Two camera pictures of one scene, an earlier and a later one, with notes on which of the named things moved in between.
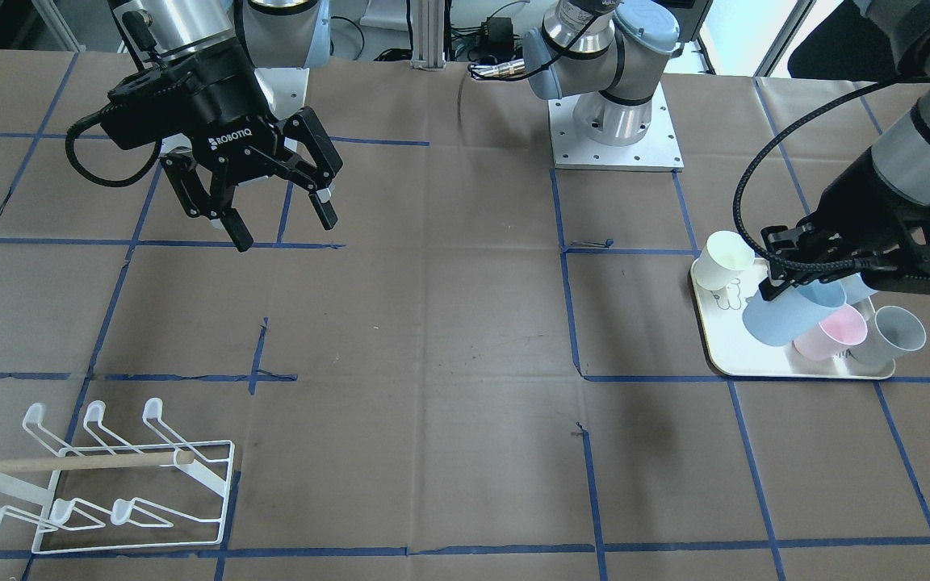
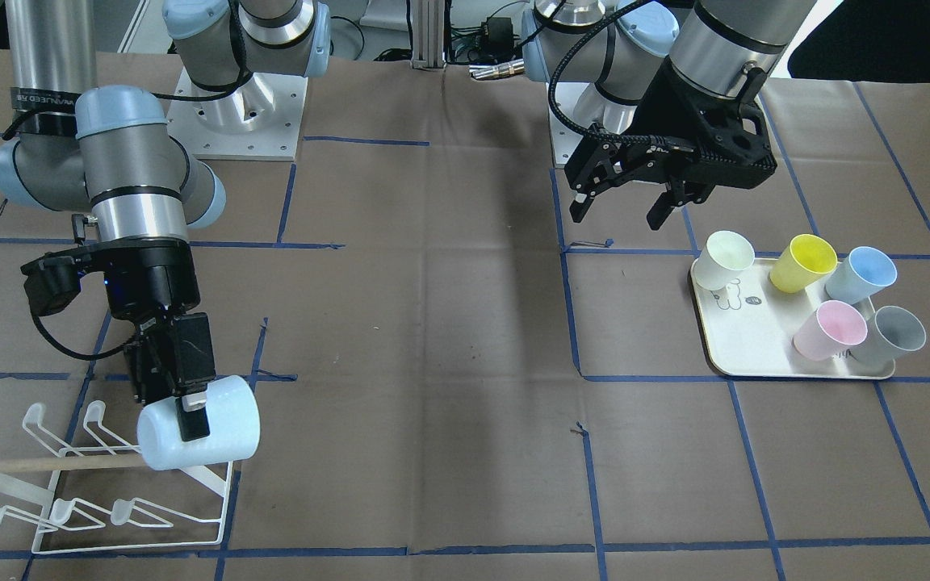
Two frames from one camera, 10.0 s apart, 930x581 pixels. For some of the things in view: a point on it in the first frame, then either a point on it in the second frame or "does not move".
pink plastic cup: [846, 326] does not move
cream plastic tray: [735, 352] does not move
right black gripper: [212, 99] -> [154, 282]
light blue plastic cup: [781, 320] -> [235, 428]
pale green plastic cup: [724, 257] does not move
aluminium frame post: [428, 35] does not move
